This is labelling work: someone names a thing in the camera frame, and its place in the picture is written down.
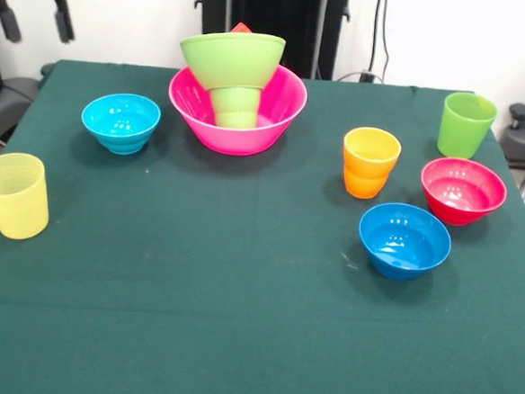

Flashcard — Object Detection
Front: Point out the black hanging cable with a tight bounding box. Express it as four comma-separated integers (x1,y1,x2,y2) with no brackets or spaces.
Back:
369,0,397,76

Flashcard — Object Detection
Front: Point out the large pink bowl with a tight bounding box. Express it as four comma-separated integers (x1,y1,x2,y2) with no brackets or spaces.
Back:
164,57,311,161

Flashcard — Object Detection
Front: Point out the yellow cup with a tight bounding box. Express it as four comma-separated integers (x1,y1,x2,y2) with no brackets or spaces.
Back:
0,151,55,242

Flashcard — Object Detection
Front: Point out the grey floor cable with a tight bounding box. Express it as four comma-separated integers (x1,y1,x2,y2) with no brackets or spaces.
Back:
334,68,388,86

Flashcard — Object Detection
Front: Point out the dark green tablecloth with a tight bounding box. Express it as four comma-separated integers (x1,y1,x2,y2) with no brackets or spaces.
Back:
0,54,525,394

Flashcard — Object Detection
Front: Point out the tall green cup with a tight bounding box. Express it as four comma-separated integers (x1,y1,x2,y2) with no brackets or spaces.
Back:
436,91,500,162

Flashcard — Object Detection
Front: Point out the rounded green cup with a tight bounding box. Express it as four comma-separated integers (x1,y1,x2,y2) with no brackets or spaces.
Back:
207,83,263,131

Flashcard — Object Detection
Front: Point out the orange cup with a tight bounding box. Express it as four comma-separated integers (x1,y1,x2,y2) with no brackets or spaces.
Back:
339,125,405,202

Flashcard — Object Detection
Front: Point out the small cyan bowl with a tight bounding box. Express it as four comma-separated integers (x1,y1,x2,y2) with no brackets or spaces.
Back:
78,90,165,158

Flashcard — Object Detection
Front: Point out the small blue bowl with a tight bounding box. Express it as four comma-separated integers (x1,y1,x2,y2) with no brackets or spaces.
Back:
354,200,456,285

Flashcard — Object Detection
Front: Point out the large green bowl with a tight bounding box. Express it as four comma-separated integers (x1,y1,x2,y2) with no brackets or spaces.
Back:
176,27,289,94

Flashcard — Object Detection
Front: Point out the small magenta bowl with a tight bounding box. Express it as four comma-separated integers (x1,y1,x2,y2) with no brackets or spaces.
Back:
416,154,511,230

